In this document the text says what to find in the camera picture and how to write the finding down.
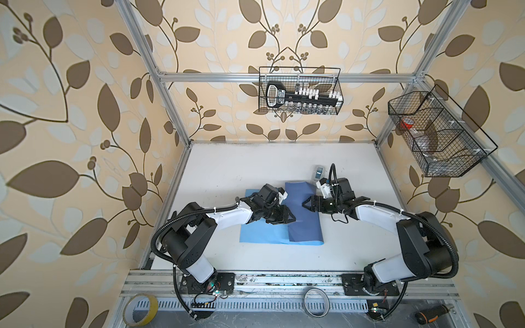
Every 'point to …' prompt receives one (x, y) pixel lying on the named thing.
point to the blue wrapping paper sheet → (305, 230)
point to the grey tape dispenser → (319, 173)
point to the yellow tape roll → (140, 309)
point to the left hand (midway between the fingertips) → (291, 217)
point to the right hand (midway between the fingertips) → (309, 205)
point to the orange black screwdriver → (428, 315)
